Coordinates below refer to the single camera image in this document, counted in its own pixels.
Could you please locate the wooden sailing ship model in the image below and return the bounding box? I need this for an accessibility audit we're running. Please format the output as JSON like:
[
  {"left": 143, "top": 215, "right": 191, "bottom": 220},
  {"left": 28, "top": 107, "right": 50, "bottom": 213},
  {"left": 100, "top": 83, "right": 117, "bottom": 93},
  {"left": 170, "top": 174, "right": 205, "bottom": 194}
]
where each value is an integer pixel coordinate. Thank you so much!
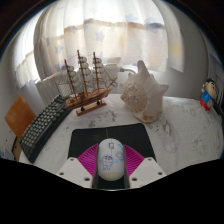
[{"left": 56, "top": 49, "right": 118, "bottom": 117}]

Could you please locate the white cartoon-print computer mouse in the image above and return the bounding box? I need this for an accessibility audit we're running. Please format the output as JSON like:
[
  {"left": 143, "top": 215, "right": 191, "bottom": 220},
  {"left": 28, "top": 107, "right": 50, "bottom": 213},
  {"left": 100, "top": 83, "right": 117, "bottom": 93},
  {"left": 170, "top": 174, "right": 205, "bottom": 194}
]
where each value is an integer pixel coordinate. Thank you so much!
[{"left": 96, "top": 138, "right": 127, "bottom": 182}]

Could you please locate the white star-print curtain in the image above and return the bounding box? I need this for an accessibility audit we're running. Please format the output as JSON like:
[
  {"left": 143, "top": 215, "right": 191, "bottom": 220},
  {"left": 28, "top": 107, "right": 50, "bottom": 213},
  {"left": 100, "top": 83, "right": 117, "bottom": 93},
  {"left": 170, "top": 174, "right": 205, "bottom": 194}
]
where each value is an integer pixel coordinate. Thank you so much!
[{"left": 14, "top": 0, "right": 186, "bottom": 88}]

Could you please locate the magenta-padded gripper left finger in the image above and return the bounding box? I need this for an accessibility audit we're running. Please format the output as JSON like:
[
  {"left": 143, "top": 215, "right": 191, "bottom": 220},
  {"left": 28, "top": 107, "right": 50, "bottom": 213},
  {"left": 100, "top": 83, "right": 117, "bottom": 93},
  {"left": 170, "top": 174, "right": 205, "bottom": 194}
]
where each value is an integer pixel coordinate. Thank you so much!
[{"left": 55, "top": 143, "right": 101, "bottom": 189}]

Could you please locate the black mouse pad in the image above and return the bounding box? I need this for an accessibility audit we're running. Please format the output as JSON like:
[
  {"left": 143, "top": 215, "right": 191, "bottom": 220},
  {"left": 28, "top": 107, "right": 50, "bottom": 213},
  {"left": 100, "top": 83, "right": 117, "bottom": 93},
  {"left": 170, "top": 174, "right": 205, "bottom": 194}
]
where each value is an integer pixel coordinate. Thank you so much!
[{"left": 67, "top": 123, "right": 157, "bottom": 189}]

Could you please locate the large white conch shell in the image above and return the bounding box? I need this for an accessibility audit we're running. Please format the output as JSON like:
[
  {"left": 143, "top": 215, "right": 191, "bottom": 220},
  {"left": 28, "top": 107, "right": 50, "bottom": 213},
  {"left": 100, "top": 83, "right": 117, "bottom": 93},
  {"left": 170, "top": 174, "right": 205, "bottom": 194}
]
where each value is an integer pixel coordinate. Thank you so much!
[{"left": 119, "top": 59, "right": 170, "bottom": 123}]

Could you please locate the cartoon boy figure clock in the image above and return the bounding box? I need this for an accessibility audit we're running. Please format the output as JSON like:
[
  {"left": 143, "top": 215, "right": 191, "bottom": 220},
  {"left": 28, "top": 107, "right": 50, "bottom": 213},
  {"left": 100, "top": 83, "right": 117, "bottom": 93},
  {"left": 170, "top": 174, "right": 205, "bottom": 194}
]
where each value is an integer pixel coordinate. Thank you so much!
[{"left": 199, "top": 78, "right": 219, "bottom": 112}]

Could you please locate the white printed tablecloth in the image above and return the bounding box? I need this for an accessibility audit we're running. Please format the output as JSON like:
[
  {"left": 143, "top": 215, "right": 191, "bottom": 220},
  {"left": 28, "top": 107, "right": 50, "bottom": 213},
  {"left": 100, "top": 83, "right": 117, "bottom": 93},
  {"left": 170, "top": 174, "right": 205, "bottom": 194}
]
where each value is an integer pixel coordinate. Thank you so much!
[{"left": 19, "top": 93, "right": 224, "bottom": 176}]

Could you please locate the orange wooden chair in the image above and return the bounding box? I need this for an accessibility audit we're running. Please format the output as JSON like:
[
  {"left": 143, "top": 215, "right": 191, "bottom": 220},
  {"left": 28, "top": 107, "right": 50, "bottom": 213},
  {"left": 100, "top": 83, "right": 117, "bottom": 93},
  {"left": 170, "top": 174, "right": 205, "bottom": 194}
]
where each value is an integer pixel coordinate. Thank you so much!
[{"left": 4, "top": 94, "right": 37, "bottom": 161}]

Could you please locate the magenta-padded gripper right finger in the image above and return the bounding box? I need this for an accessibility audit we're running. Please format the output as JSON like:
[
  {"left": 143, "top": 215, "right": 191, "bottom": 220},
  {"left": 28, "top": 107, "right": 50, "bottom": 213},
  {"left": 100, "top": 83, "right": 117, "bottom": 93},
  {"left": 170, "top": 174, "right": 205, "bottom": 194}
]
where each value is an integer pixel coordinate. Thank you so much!
[{"left": 123, "top": 143, "right": 168, "bottom": 189}]

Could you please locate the black computer keyboard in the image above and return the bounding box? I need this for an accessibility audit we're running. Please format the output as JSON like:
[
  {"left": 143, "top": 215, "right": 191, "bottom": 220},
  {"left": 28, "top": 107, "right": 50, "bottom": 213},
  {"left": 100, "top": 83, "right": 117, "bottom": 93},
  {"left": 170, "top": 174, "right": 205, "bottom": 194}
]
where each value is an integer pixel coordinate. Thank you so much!
[{"left": 18, "top": 94, "right": 73, "bottom": 164}]

